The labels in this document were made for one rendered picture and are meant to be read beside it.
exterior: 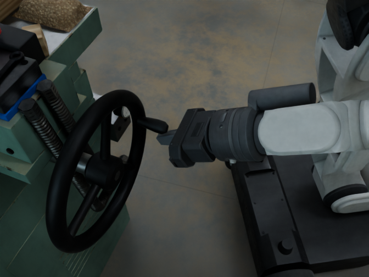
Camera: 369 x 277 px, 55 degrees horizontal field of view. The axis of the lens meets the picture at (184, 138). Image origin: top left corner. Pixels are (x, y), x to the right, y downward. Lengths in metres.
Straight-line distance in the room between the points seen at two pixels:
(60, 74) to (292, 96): 0.35
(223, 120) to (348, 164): 0.51
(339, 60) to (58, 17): 0.57
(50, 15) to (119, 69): 1.26
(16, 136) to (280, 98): 0.38
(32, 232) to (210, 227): 0.78
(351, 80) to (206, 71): 1.30
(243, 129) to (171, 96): 1.33
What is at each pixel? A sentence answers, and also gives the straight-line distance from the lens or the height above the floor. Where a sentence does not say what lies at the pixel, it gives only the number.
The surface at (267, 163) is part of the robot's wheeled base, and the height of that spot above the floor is 0.21.
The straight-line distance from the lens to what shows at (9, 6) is 0.86.
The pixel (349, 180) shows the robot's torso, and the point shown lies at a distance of 1.22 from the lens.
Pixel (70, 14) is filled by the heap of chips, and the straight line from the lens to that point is 0.78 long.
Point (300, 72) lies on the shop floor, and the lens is 2.06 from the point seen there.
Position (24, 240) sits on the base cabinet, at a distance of 0.86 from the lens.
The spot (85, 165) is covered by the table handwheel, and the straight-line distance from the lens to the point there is 0.63.
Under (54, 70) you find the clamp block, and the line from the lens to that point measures 0.59.
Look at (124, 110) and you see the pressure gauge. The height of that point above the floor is 0.66.
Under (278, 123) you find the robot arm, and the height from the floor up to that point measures 0.96.
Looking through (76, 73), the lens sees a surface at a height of 0.81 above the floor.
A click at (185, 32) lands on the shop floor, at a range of 2.24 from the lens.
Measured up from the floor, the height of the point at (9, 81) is 1.00.
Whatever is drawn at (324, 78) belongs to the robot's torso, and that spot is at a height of 0.74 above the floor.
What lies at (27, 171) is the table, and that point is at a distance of 0.60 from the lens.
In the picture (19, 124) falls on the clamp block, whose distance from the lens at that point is 0.54.
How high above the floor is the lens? 1.34
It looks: 53 degrees down
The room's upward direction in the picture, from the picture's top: straight up
